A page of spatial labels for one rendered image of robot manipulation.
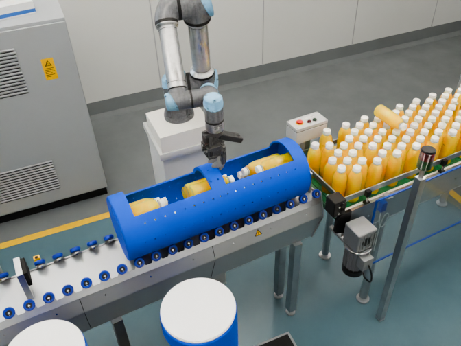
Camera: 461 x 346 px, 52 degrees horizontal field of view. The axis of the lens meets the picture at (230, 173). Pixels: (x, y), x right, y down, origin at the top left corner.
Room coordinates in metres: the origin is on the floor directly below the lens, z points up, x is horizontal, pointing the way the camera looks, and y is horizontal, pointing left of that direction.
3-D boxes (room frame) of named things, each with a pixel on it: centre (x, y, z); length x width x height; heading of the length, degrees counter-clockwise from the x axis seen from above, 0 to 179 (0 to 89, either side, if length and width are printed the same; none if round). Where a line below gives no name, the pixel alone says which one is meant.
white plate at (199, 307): (1.04, 0.14, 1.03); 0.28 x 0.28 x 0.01
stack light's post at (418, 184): (1.65, -0.87, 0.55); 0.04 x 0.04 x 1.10; 26
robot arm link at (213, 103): (1.61, 0.06, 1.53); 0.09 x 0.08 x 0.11; 9
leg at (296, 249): (1.72, -0.34, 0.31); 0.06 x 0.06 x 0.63; 26
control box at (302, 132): (2.16, -0.42, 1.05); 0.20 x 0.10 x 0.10; 116
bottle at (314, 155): (1.95, -0.43, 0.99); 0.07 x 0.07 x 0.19
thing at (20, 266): (1.23, 0.83, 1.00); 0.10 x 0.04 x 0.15; 26
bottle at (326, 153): (1.94, -0.51, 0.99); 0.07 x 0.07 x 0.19
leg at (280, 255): (1.84, -0.27, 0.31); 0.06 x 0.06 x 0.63; 26
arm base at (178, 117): (2.04, 0.25, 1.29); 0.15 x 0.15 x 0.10
